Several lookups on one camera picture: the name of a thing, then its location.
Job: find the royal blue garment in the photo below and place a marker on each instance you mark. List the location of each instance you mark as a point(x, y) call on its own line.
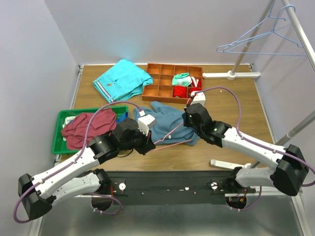
point(122, 117)

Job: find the blue tank top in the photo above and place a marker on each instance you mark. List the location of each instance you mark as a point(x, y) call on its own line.
point(169, 127)

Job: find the turquoise folded shorts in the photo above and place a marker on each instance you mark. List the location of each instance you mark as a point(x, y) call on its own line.
point(122, 81)

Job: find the red white striped sock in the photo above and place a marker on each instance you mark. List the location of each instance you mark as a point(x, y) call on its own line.
point(195, 82)

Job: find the green plastic bin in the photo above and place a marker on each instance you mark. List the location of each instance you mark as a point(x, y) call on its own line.
point(59, 146)

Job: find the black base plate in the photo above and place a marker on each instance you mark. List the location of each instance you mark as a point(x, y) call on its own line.
point(173, 187)

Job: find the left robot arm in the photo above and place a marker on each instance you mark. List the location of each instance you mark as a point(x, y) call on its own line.
point(76, 176)

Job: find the orange compartment tray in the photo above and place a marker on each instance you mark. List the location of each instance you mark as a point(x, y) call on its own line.
point(162, 89)

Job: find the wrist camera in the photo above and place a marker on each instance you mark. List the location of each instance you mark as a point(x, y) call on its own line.
point(145, 123)
point(198, 98)

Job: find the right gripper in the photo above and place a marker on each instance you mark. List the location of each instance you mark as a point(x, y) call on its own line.
point(186, 122)

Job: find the maroon shirt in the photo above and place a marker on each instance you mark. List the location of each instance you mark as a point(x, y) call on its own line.
point(103, 122)

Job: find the metal clothes rack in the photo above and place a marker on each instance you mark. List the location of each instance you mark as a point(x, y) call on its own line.
point(308, 50)

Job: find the red cloth in tray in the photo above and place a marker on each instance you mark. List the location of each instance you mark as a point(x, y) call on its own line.
point(179, 92)
point(192, 91)

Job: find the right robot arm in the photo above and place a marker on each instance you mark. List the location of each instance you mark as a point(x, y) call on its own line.
point(285, 167)

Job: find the mint green sock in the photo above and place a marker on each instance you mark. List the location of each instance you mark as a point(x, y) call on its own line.
point(183, 79)

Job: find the white cloth in bin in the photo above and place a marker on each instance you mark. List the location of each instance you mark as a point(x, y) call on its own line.
point(67, 127)

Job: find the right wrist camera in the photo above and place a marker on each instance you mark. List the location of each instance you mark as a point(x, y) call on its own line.
point(198, 98)

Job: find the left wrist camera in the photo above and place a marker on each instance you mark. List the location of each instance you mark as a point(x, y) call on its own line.
point(145, 123)

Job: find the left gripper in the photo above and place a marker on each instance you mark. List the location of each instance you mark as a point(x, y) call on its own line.
point(146, 146)

